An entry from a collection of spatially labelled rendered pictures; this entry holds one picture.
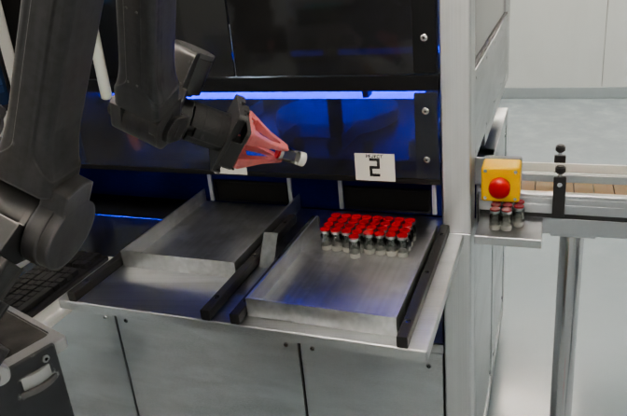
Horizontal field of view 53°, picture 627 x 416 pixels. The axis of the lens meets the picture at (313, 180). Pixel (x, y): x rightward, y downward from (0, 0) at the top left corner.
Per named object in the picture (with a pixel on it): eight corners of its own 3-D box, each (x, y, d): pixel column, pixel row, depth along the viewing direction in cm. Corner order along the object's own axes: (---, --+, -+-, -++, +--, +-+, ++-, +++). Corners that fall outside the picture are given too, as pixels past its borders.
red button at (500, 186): (489, 192, 123) (490, 173, 121) (510, 193, 121) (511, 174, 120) (487, 200, 119) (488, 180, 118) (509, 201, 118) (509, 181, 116)
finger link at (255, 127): (271, 159, 98) (215, 141, 95) (291, 124, 95) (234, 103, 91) (275, 186, 93) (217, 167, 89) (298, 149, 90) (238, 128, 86)
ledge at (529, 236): (481, 215, 140) (481, 208, 139) (543, 219, 135) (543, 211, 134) (474, 243, 128) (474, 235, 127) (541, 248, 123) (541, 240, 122)
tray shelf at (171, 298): (189, 207, 160) (188, 200, 159) (468, 226, 135) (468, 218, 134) (59, 308, 118) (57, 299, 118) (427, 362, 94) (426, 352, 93)
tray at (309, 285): (317, 229, 136) (315, 215, 135) (437, 240, 126) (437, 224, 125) (247, 315, 106) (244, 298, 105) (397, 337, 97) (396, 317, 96)
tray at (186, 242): (205, 201, 157) (203, 188, 156) (300, 207, 148) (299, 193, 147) (123, 266, 128) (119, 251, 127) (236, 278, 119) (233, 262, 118)
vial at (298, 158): (301, 169, 95) (275, 161, 93) (300, 159, 97) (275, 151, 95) (308, 160, 94) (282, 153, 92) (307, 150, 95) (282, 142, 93)
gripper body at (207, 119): (219, 150, 96) (174, 134, 93) (248, 97, 91) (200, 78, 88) (222, 175, 90) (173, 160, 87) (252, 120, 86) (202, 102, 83)
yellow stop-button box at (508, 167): (484, 187, 129) (484, 155, 127) (521, 189, 127) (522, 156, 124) (480, 201, 123) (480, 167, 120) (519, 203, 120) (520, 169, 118)
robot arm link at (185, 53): (103, 116, 78) (163, 145, 78) (134, 30, 76) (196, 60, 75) (145, 109, 90) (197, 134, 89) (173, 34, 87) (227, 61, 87)
